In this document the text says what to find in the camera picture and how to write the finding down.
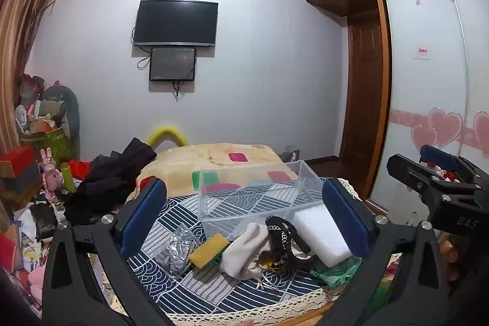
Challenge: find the yellow foam tube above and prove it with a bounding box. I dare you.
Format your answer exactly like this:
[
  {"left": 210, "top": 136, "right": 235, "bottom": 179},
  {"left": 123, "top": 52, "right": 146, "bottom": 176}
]
[{"left": 147, "top": 123, "right": 190, "bottom": 150}]

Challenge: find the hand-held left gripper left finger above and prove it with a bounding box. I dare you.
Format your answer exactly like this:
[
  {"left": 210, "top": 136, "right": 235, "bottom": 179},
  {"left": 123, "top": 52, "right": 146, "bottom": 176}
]
[{"left": 41, "top": 177, "right": 173, "bottom": 326}]

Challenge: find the beige lace cloth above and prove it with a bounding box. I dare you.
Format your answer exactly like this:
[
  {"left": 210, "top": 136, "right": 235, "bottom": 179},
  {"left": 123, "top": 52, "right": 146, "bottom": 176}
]
[{"left": 162, "top": 286, "right": 335, "bottom": 326}]

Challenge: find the clear plastic box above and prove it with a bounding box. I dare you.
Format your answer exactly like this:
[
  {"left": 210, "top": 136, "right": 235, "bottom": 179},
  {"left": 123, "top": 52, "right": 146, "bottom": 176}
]
[{"left": 198, "top": 159, "right": 329, "bottom": 240}]

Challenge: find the black plastic bag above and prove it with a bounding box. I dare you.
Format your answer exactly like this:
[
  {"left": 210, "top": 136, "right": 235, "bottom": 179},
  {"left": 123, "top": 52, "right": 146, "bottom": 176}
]
[{"left": 29, "top": 203, "right": 59, "bottom": 241}]

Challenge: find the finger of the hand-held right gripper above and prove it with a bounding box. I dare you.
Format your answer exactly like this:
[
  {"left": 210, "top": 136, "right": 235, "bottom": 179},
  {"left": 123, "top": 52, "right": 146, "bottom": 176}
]
[
  {"left": 419, "top": 144, "right": 464, "bottom": 171},
  {"left": 387, "top": 154, "right": 446, "bottom": 197}
]

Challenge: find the brown wooden door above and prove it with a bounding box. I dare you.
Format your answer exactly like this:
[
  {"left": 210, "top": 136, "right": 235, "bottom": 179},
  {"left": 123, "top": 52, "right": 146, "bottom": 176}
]
[{"left": 341, "top": 16, "right": 391, "bottom": 163}]

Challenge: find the grey cushion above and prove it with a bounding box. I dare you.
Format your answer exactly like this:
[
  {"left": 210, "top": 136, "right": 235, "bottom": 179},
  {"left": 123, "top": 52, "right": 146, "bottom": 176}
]
[{"left": 43, "top": 85, "right": 81, "bottom": 150}]

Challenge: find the beige blanket with coloured patches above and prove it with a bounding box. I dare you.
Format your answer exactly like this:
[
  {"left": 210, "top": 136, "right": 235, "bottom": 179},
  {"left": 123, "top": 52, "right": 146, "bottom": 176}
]
[{"left": 137, "top": 143, "right": 286, "bottom": 197}]

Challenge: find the striped brown curtain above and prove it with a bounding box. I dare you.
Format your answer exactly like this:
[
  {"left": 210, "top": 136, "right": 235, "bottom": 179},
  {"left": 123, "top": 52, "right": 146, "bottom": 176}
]
[{"left": 0, "top": 0, "right": 64, "bottom": 159}]

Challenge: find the yellow green sponge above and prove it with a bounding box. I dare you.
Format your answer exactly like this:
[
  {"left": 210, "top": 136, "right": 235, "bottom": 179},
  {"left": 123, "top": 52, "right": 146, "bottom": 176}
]
[{"left": 187, "top": 233, "right": 231, "bottom": 269}]

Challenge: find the wooden wardrobe with heart doors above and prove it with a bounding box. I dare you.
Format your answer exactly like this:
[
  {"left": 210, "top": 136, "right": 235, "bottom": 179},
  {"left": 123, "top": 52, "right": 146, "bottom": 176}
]
[{"left": 303, "top": 0, "right": 489, "bottom": 222}]

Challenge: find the red cloth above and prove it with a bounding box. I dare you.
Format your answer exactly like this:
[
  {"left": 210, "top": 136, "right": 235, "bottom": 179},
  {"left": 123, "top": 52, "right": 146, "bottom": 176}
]
[{"left": 69, "top": 160, "right": 92, "bottom": 181}]

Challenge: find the green paper bag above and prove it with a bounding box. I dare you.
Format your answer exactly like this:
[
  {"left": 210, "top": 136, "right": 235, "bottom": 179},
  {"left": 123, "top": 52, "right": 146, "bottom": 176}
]
[{"left": 20, "top": 126, "right": 76, "bottom": 163}]

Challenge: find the green tube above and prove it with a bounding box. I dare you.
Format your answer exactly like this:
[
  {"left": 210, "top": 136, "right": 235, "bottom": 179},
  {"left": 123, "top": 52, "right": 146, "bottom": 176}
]
[{"left": 60, "top": 162, "right": 77, "bottom": 194}]

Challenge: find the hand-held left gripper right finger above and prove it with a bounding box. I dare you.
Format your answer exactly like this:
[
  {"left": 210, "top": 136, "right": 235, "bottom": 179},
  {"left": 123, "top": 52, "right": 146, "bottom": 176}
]
[{"left": 316, "top": 178, "right": 450, "bottom": 326}]

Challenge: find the navy white patterned blanket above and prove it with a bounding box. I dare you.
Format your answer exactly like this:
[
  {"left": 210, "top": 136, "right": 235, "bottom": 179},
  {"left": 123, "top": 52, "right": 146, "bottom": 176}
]
[{"left": 125, "top": 176, "right": 368, "bottom": 316}]

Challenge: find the black clothes pile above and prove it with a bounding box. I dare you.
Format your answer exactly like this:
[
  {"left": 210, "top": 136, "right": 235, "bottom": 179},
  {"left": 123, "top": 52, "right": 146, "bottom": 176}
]
[{"left": 64, "top": 137, "right": 158, "bottom": 226}]

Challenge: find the small black wall monitor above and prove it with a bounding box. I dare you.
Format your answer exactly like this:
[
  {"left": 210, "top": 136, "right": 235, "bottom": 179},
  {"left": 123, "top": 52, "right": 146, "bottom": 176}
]
[{"left": 149, "top": 47, "right": 198, "bottom": 82}]

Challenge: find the white foam block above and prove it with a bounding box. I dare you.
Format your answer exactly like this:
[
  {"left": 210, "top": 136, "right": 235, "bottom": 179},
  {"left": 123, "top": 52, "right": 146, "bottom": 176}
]
[{"left": 292, "top": 207, "right": 354, "bottom": 268}]

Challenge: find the green cloth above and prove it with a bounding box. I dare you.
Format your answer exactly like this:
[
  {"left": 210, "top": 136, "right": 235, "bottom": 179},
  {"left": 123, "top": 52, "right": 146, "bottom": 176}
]
[{"left": 311, "top": 256, "right": 362, "bottom": 289}]

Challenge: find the white cloth pouch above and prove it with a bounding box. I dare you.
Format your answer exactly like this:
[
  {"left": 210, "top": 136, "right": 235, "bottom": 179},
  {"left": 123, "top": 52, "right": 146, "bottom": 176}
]
[{"left": 221, "top": 222, "right": 270, "bottom": 280}]

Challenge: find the silver foil bag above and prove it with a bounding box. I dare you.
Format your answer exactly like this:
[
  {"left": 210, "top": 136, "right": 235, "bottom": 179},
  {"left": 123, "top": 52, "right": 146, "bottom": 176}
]
[{"left": 154, "top": 222, "right": 201, "bottom": 277}]

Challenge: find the person's right hand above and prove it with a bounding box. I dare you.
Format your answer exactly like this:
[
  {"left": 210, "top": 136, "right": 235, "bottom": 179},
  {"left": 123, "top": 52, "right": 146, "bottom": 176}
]
[{"left": 439, "top": 234, "right": 462, "bottom": 283}]

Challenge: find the red box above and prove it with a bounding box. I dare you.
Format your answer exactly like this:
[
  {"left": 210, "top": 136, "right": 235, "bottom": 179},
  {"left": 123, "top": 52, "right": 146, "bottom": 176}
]
[{"left": 0, "top": 146, "right": 41, "bottom": 194}]

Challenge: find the black strap with chain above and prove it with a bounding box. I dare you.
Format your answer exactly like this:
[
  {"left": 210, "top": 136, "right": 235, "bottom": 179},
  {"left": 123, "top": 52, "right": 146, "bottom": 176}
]
[{"left": 265, "top": 215, "right": 326, "bottom": 274}]

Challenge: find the pink bunny toy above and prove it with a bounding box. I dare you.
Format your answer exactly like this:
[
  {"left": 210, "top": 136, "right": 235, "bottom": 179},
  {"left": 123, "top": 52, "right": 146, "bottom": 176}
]
[{"left": 40, "top": 148, "right": 64, "bottom": 205}]

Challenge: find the wall television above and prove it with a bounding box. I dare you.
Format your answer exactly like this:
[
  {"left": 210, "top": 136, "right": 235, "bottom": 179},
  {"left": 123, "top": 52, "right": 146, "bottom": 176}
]
[{"left": 132, "top": 0, "right": 219, "bottom": 48}]

